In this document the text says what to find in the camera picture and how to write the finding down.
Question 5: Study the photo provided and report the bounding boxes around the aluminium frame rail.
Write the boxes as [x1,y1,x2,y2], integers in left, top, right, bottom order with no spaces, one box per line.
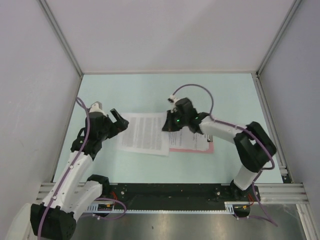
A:
[36,183,311,204]

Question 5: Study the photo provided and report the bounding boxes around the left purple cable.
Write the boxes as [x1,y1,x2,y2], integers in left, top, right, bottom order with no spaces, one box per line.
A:
[38,96,127,238]

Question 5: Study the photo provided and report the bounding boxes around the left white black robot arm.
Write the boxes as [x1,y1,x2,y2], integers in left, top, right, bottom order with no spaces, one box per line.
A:
[30,102,129,240]

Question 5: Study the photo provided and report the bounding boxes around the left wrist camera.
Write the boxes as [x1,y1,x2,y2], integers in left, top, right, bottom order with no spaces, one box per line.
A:
[89,101,104,113]

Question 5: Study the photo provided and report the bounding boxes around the white slotted cable duct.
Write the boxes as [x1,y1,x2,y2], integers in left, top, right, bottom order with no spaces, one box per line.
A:
[84,203,234,215]

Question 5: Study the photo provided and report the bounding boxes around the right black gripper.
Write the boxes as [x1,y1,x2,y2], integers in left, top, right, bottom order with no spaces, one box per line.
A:
[162,110,188,133]

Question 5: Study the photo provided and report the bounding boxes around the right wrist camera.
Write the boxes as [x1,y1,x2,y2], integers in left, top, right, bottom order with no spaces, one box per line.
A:
[167,95,180,111]

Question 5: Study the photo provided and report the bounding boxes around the pink clipboard folder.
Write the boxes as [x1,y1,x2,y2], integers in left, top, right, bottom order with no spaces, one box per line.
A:
[168,134,215,154]

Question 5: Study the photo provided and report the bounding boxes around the white printed paper sheet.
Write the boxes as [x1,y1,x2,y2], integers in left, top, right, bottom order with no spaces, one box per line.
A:
[117,112,170,157]

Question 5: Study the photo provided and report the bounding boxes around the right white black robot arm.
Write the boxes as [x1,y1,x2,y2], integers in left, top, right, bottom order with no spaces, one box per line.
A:
[162,95,277,201]

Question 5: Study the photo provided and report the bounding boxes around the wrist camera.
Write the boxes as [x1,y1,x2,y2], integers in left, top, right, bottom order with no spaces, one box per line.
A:
[89,101,104,113]
[167,95,180,111]

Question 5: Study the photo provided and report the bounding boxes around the white printed paper sheets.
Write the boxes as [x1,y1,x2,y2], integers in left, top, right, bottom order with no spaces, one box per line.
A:
[167,128,211,152]

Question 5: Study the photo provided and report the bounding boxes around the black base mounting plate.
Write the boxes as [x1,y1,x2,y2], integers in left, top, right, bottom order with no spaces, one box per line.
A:
[101,183,260,211]

